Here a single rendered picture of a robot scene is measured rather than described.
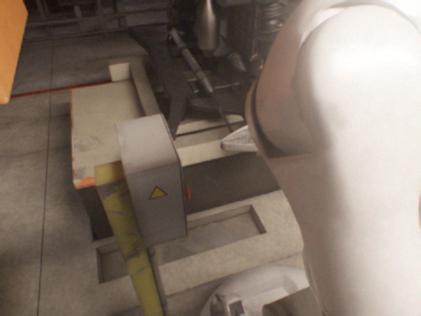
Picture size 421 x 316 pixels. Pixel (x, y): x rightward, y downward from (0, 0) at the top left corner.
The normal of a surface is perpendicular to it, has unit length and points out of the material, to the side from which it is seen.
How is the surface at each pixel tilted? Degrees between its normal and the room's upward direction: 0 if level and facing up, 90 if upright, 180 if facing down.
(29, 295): 0
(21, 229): 0
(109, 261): 0
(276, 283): 68
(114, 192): 90
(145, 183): 90
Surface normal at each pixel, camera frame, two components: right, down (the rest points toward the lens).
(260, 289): 0.31, 0.35
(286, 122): -0.85, 0.47
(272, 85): -0.97, -0.05
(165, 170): 0.32, 0.65
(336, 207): -0.61, 0.46
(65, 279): 0.00, -0.73
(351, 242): -0.45, 0.29
